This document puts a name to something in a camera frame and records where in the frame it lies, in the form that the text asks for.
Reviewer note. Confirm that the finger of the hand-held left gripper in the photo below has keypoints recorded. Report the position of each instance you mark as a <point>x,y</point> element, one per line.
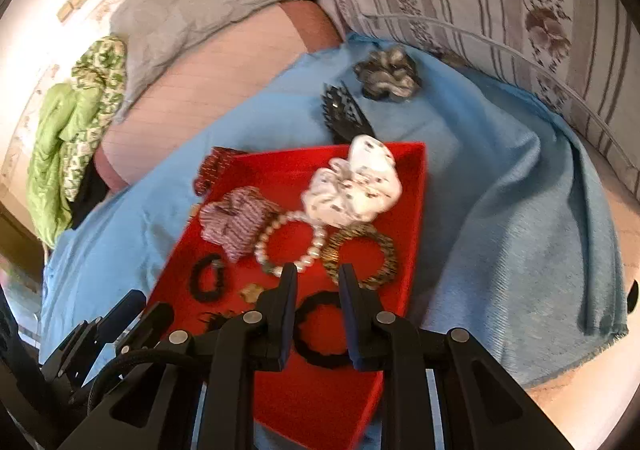
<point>122,310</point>
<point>150,325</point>

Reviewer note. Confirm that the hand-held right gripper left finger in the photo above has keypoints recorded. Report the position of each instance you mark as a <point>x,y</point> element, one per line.
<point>287,320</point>

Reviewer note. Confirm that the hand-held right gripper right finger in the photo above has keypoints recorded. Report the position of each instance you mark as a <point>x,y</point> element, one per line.
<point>350,320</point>

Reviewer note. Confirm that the black scrunchie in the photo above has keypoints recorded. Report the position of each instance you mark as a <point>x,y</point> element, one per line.
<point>315,352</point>

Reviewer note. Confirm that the gold round pendant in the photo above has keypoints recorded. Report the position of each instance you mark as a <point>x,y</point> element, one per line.
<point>251,293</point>

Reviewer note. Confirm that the leopard print scrunchie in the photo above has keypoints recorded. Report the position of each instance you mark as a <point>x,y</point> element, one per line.
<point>387,255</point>

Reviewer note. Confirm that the red tray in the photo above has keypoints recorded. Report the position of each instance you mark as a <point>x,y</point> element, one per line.
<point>300,395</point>

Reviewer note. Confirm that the pink striped scrunchie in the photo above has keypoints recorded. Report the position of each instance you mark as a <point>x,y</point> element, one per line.
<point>235,222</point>

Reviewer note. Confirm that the white spotted scrunchie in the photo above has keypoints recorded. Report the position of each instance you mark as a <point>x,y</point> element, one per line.
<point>360,185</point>

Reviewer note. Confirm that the red patterned scrunchie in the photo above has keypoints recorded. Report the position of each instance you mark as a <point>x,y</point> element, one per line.
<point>212,170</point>

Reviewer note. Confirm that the green quilt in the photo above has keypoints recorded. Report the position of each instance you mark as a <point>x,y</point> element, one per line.
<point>50,155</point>

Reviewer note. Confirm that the blue blanket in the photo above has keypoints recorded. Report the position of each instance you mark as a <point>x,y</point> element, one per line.
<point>500,205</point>

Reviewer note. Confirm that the black claw hair clip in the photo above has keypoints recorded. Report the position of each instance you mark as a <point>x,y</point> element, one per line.
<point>345,120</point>

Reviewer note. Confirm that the pink bolster cushion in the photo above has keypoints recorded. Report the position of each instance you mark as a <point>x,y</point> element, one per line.
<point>210,95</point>

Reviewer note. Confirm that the grey scrunchie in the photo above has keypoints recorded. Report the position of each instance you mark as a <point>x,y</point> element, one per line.
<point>387,75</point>

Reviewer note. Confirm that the grey pillow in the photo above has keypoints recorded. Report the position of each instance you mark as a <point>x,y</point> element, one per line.
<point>200,5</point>

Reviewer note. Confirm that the wall switch plate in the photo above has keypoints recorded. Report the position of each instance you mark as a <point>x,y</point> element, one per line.
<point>75,0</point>

